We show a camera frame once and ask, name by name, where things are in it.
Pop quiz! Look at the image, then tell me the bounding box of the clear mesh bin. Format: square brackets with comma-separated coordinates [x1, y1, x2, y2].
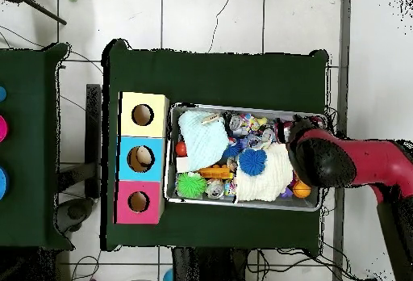
[163, 102, 327, 212]

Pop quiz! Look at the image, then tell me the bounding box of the wooden box with three holes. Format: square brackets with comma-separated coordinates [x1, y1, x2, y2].
[113, 91, 170, 225]

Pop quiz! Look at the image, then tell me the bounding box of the mint knitted cloth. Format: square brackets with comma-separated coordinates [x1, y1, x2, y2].
[177, 110, 231, 173]

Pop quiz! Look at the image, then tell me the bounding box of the red ball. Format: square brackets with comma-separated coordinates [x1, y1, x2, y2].
[174, 140, 188, 157]

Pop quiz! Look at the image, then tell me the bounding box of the green spiky ball with eyes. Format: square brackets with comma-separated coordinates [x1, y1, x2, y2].
[176, 171, 208, 199]

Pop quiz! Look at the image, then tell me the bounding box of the large blue spiky ball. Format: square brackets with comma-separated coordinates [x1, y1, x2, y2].
[238, 148, 268, 177]

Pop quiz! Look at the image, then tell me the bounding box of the dark green table cloth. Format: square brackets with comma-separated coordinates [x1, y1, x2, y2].
[101, 39, 330, 252]
[0, 42, 74, 250]

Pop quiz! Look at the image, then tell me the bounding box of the cream knitted cloth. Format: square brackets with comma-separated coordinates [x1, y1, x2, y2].
[235, 141, 294, 203]

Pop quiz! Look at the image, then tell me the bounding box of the small orange basketball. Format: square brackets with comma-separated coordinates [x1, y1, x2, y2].
[292, 180, 312, 199]

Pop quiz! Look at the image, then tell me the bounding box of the black rod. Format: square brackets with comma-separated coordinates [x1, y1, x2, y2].
[19, 0, 68, 26]

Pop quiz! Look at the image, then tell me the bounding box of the pink round toy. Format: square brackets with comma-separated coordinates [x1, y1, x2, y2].
[0, 115, 9, 143]

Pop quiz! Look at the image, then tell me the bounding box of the large blue round toy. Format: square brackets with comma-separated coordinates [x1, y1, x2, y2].
[0, 166, 10, 201]

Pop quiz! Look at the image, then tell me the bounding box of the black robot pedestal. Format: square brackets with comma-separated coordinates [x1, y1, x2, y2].
[171, 246, 249, 281]

